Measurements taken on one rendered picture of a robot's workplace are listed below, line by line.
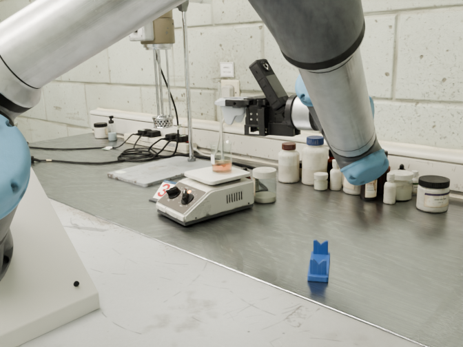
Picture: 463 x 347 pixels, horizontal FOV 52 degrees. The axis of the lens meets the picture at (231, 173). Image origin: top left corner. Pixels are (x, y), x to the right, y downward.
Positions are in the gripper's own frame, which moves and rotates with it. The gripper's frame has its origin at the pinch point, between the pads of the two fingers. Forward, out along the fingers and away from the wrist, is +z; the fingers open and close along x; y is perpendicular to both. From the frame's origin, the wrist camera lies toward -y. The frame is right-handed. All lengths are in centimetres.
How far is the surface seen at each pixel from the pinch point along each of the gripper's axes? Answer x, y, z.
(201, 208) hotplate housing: -12.3, 22.6, -2.5
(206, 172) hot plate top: -3.2, 17.0, 2.9
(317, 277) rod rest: -24, 26, -36
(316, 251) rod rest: -16.3, 24.9, -31.9
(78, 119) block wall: 64, 19, 138
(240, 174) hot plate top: -0.8, 17.1, -5.5
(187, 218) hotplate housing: -15.8, 23.9, -1.4
